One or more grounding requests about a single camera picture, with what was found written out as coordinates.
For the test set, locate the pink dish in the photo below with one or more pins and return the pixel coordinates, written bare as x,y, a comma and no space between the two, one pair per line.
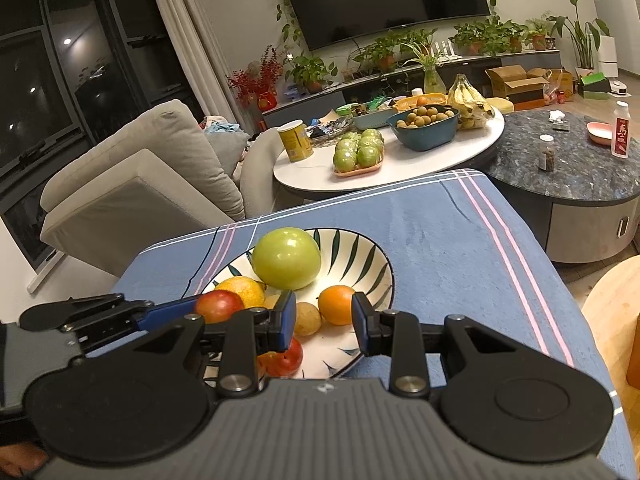
599,134

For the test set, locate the blue bowl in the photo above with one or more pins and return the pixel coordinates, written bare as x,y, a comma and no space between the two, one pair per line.
425,136

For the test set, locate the white striped bowl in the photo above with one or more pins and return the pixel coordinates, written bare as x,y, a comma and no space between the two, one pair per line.
360,270

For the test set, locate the cardboard box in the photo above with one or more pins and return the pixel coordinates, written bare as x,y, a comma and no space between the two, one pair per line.
517,87

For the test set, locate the orange basket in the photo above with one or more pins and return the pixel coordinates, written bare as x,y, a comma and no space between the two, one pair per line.
417,102

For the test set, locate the yellow citrus fruit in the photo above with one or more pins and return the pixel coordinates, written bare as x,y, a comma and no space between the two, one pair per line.
245,290

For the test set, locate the person's left hand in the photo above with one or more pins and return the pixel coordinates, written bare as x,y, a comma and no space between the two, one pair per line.
20,460

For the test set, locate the black television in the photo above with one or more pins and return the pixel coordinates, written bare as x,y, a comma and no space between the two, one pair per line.
385,0

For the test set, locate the potted green plant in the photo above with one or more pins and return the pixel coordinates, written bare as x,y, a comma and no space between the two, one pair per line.
382,52
537,35
475,40
310,72
512,35

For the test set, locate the beige sofa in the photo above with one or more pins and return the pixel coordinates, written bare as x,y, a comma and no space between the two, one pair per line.
140,180

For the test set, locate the tall leafy plant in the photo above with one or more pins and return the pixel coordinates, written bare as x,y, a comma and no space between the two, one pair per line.
580,25

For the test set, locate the hanging vine plant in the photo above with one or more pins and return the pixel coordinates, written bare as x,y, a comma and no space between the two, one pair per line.
285,5

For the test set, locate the green box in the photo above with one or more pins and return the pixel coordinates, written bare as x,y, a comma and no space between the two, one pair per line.
594,82

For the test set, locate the beige curtain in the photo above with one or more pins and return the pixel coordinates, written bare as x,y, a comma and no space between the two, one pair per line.
175,35

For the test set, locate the white round table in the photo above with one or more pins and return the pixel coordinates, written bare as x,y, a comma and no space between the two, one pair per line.
440,170

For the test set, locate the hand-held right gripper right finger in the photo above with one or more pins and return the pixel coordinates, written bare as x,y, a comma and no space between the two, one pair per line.
361,322

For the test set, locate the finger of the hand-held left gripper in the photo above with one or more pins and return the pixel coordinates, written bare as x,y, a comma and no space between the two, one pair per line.
172,312

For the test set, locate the wooden stool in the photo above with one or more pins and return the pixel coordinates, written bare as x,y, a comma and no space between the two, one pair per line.
612,325

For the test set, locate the dark glass window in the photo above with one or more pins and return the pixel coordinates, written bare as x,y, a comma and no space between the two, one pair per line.
75,85

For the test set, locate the pile of longans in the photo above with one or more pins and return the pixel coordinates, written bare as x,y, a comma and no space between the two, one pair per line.
425,115

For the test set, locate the red apple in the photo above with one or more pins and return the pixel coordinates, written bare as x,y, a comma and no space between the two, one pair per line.
287,362
220,306

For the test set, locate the grey television cabinet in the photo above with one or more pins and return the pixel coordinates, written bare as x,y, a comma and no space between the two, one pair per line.
360,91

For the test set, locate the yellow can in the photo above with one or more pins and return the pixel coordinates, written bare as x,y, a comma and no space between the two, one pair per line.
296,141

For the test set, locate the bunch of bananas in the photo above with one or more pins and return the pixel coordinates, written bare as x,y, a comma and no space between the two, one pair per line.
467,102

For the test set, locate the large green apple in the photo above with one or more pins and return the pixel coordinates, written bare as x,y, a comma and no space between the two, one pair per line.
286,258

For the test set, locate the orange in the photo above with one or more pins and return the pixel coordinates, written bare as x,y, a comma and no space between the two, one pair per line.
336,305

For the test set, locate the blue striped tablecloth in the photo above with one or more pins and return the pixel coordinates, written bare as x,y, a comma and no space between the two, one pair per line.
450,270

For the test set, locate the red flower bouquet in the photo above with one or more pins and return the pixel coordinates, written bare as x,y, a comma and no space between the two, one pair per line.
257,77

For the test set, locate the pile of green apples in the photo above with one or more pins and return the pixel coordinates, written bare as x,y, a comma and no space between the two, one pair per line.
360,150

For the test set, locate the white air purifier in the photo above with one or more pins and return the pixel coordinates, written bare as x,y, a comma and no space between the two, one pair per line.
608,55

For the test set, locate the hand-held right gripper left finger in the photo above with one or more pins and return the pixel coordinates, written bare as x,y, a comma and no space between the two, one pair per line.
286,320

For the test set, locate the dark marble round table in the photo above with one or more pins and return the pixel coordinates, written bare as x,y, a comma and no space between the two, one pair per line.
575,175

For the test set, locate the glass vase with plant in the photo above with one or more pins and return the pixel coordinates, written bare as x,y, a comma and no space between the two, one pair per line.
432,72

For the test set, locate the teal tray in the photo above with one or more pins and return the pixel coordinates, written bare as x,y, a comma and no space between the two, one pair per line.
372,119

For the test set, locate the small glass jar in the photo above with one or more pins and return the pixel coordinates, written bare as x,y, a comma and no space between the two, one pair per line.
545,157

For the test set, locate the white bottle red label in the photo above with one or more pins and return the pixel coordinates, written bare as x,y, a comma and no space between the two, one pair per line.
621,132

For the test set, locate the grey pillow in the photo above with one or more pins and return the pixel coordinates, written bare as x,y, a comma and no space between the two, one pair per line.
227,152

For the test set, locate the pink tray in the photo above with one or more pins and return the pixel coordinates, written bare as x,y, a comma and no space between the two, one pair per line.
357,172

